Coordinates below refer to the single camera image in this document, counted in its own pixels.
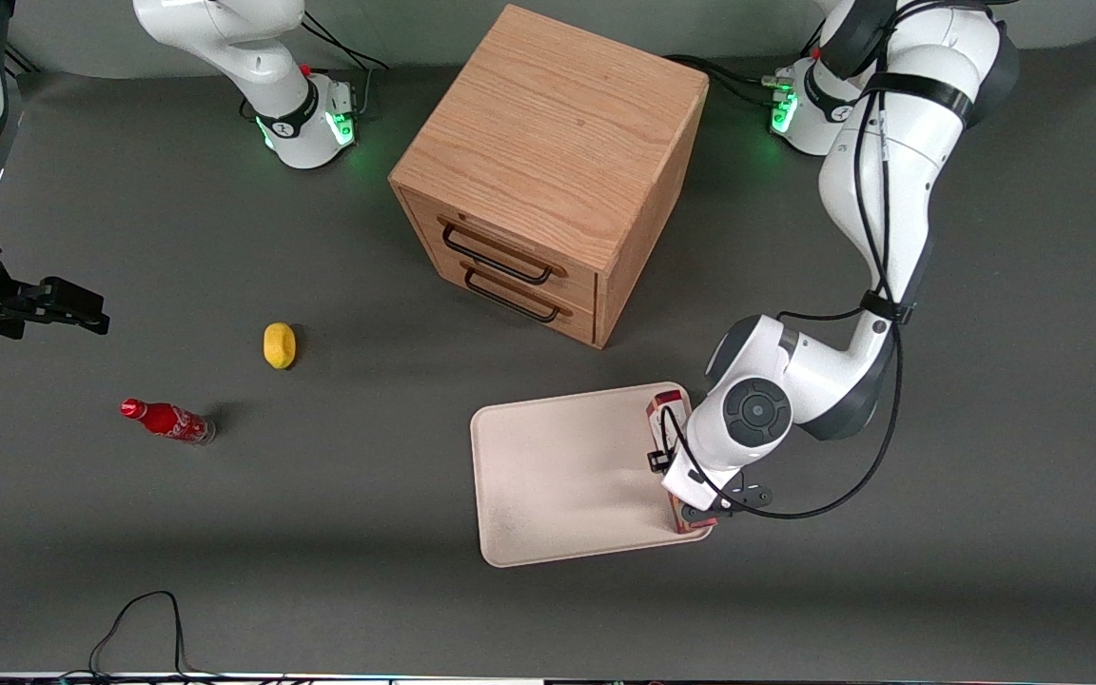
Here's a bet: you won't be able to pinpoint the black looped table cable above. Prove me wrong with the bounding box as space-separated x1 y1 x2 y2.
88 590 225 682

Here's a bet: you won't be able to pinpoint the oak wooden drawer cabinet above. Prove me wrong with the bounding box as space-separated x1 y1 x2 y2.
388 4 710 350

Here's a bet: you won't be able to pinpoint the yellow lemon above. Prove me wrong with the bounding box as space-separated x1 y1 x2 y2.
264 323 298 370

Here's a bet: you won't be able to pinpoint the black base cables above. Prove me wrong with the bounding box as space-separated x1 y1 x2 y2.
667 19 831 111
301 10 390 121

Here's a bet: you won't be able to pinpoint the black metal drawer handle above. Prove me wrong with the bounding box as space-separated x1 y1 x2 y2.
440 221 555 286
463 266 564 324

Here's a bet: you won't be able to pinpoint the black left base cables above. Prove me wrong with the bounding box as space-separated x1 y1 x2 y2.
667 19 831 111

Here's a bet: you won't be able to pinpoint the black right base cables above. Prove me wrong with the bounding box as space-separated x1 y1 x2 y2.
301 10 390 121

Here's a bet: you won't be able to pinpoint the wooden drawer front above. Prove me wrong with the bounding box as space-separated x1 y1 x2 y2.
426 249 597 346
402 188 599 311

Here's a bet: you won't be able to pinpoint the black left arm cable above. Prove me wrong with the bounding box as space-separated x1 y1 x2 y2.
657 0 996 521

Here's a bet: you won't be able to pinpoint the red cookie box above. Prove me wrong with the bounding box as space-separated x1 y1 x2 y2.
645 388 719 532

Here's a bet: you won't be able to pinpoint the red cola bottle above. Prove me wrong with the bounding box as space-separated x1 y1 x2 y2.
120 398 217 445

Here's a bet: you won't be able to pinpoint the beige rectangular tray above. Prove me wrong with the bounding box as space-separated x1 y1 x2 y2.
469 382 714 569

